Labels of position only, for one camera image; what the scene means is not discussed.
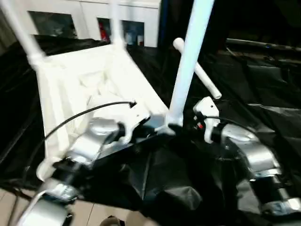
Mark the white plastic table top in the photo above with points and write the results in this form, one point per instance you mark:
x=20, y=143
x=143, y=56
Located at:
x=94, y=80

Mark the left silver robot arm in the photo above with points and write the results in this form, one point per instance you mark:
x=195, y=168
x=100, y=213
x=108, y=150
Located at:
x=89, y=141

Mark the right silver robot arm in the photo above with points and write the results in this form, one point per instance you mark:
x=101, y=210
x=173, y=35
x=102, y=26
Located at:
x=254, y=155

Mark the black plastic mat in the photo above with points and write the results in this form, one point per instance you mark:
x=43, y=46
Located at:
x=263, y=117

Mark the white glass-door cabinet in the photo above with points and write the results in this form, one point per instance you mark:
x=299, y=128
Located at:
x=70, y=14

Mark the grey curtain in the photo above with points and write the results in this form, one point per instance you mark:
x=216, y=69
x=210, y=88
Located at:
x=5, y=28

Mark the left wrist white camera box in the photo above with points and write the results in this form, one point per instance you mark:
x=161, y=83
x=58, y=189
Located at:
x=134, y=117

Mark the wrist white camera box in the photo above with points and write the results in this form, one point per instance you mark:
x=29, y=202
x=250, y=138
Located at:
x=134, y=117
x=207, y=110

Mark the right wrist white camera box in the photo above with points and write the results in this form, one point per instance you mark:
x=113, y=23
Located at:
x=207, y=110

